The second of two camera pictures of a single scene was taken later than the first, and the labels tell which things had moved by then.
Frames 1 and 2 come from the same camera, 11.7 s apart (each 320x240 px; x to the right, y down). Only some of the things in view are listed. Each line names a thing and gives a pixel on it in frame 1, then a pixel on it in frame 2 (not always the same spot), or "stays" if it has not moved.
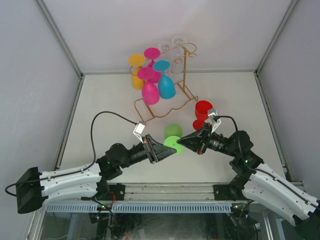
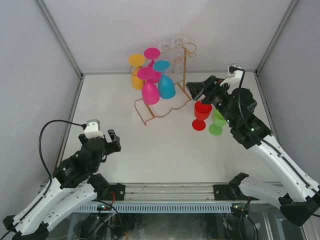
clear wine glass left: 165,46 stays
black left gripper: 154,151 → 112,146
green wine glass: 173,132 → 215,129
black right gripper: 198,141 → 209,86
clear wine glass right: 179,41 stays
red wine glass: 201,109 stays
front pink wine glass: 150,93 stays
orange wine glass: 136,60 stays
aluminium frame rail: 176,192 stays
